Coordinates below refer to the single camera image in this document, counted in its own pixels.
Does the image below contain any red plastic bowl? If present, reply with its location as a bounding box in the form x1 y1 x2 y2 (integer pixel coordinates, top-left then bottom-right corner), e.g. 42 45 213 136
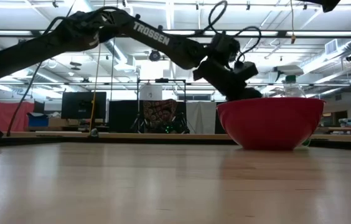
216 96 326 151

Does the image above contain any white cloth screen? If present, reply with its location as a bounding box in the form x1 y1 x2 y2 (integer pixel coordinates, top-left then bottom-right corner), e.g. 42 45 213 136
185 101 217 135

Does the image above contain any clear spray bottle white trigger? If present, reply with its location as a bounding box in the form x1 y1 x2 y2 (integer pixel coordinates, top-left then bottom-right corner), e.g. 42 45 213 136
274 65 307 99

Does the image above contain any round black ceiling fixture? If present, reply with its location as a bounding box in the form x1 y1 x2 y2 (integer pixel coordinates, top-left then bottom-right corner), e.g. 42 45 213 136
148 49 162 62

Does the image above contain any black computer monitor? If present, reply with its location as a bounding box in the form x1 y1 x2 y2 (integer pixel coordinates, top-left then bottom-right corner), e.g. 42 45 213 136
60 91 108 120

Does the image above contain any blue storage bin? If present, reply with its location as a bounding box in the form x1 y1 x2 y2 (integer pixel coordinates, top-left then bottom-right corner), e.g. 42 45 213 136
27 112 50 128

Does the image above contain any red cloth screen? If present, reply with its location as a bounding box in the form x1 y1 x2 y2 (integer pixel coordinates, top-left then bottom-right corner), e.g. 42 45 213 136
0 101 35 133

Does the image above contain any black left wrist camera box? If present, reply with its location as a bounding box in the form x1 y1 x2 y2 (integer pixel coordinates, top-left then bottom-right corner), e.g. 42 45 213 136
232 60 260 82

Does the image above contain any hanging cable with yellow plug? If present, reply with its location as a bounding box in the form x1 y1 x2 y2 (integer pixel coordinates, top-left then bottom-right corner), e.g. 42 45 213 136
289 0 297 45

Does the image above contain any black metal stand frame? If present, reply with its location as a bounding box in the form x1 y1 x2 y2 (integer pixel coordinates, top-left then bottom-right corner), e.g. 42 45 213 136
136 78 188 135

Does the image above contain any black table frame rail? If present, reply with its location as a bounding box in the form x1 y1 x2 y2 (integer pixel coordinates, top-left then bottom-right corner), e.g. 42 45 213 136
0 136 351 152

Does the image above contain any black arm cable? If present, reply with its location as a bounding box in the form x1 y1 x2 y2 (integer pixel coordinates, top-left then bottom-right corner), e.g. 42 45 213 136
6 61 43 138

